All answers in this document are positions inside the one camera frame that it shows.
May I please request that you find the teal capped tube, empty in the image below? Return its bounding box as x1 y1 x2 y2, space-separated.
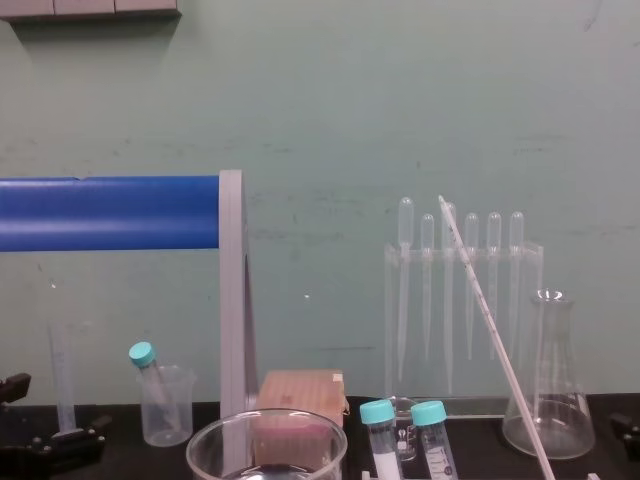
127 341 182 432

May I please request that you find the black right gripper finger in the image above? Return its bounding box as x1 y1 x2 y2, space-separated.
609 412 640 449

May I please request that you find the clear glass conical flask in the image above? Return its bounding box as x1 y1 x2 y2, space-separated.
501 288 597 461

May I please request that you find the long white glass thermometer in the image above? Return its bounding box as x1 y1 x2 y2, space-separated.
437 194 555 480

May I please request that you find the brown pipette tip box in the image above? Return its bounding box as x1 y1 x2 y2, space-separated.
251 369 350 472

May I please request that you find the grey shelf upright post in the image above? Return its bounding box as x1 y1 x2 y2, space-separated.
218 169 260 467

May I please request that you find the grey wall cabinet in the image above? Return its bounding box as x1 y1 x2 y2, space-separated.
0 0 183 22

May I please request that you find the teal capped tube, printed scale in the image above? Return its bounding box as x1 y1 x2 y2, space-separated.
410 400 459 480

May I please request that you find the blue shelf beam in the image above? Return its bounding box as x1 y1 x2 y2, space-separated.
0 174 222 253

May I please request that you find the teal capped tube, white powder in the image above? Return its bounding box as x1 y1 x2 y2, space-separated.
358 398 404 480

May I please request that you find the clear acrylic pipette rack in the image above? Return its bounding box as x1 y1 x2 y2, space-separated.
383 240 546 419

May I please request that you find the small clear plastic beaker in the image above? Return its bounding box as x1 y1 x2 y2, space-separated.
136 364 196 448

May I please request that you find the small clear glass beaker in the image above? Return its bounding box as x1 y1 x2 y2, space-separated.
389 394 427 464

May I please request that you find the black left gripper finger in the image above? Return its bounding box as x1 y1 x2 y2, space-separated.
0 372 33 412
28 413 113 454

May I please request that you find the clear plastic graduated cylinder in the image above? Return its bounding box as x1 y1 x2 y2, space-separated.
46 319 85 441

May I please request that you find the large clear glass beaker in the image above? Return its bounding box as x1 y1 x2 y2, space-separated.
185 408 349 480

